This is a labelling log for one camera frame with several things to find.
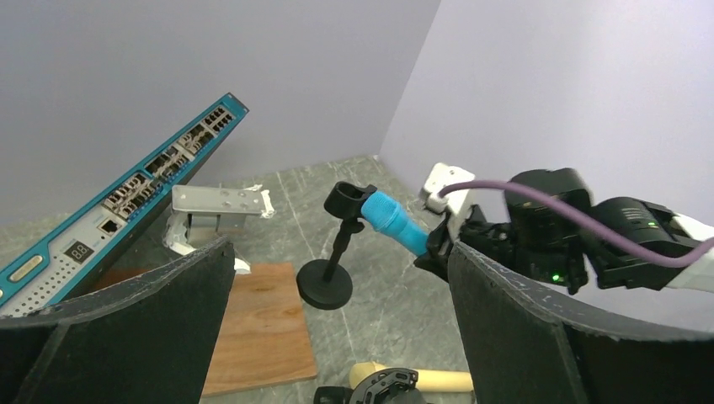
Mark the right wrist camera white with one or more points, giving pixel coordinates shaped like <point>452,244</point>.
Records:
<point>457,205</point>

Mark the blue network switch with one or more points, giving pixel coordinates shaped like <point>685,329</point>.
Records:
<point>64,263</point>

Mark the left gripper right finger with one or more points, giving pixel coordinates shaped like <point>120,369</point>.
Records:
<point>527,343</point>

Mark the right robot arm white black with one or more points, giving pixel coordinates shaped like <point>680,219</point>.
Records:
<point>555,233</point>

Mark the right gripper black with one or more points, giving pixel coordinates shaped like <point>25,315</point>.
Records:
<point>473,233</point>

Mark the black round base mic stand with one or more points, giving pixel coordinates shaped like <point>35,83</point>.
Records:
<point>388,386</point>

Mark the blue foam microphone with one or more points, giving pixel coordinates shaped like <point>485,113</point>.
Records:
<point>389,218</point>

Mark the black clip mic stand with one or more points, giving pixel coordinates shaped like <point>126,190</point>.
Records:
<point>324,283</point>

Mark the brown wooden board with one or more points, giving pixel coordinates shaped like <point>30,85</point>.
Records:
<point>264,340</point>

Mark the white silver bracket fixture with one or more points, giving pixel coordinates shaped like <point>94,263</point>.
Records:
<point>198,213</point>

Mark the beige gold microphone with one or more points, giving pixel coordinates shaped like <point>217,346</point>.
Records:
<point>429,380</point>

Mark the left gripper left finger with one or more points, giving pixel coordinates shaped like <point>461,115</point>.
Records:
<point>148,339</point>

